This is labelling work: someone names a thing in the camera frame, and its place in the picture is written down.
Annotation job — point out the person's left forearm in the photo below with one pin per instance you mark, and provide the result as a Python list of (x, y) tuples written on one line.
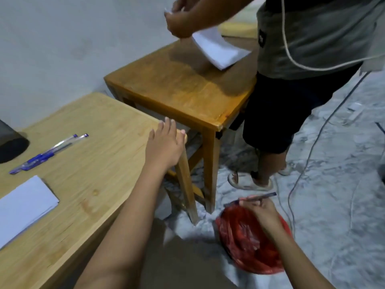
[(126, 225)]

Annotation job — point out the person's left little finger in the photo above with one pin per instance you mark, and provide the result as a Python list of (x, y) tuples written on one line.
[(151, 136)]

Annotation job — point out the white sandal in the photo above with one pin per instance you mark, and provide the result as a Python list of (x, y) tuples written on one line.
[(248, 182), (285, 170)]

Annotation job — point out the light wooden table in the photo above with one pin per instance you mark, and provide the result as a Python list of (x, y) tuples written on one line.
[(90, 165)]

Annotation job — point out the white paper stack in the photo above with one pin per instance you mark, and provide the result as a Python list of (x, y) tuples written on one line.
[(24, 204)]

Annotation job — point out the person's right hand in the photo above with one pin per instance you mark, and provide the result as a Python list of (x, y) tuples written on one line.
[(264, 215)]

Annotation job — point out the dark pen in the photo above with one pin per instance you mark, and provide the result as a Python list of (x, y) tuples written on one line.
[(264, 196)]

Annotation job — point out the person's right fingers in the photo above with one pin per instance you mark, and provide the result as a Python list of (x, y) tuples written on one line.
[(254, 203)]

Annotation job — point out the white floor debris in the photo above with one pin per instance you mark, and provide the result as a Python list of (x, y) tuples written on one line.
[(356, 112)]

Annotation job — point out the black rounded object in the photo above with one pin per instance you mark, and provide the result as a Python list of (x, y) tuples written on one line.
[(10, 144)]

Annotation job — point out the brown wooden stool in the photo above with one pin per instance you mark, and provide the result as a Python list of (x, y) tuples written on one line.
[(180, 84)]

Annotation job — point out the round wooden stool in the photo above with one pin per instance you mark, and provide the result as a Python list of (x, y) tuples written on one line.
[(237, 29)]

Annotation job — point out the person's left middle finger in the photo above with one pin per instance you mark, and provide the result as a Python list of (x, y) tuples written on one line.
[(167, 126)]

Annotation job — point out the person's left thumb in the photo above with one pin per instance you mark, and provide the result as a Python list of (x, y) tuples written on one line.
[(183, 136)]

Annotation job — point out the small white paper piece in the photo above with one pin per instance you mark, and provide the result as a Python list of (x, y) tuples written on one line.
[(167, 11)]

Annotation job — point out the red plastic bag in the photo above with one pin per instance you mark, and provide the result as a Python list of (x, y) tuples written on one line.
[(249, 246)]

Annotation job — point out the folded white paper sheets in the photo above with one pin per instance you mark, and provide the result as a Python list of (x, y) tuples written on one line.
[(219, 49)]

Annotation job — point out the person's right forearm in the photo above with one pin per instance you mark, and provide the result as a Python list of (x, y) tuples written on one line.
[(296, 261)]

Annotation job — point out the person's left hand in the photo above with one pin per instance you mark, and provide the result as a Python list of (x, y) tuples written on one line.
[(162, 150)]

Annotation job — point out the blue pen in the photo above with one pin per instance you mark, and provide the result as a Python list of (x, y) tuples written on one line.
[(39, 158), (60, 147)]

